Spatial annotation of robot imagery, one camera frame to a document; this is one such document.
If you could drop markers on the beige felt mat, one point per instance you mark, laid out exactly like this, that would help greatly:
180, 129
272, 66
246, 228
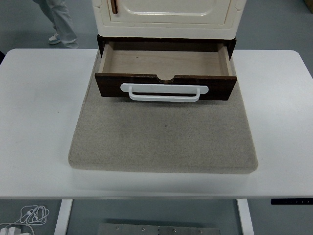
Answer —
166, 137

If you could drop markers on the white table leg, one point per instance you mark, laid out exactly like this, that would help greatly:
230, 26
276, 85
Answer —
63, 218
245, 218

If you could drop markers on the black table control panel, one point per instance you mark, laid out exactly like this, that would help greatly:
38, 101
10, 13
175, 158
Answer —
291, 202

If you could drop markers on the grey metal plate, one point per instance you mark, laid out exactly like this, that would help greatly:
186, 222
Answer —
159, 230

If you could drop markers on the white charger plug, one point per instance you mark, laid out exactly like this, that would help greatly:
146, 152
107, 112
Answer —
11, 231

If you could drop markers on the brown cardboard box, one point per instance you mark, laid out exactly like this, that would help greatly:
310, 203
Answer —
310, 3

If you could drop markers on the dark wooden drawer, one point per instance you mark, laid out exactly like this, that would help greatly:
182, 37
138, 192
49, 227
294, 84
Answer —
166, 63

